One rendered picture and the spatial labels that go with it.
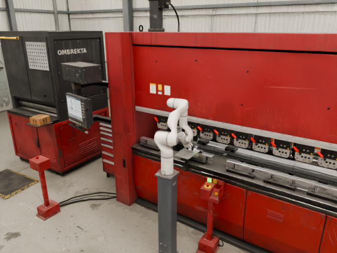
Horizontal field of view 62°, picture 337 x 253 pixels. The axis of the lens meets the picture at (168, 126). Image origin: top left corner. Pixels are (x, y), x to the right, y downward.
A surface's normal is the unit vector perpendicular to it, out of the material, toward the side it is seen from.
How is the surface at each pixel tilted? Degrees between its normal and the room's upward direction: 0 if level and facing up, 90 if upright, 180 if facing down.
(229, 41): 90
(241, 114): 90
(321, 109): 90
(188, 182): 90
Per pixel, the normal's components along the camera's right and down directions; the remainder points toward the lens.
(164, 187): -0.54, 0.28
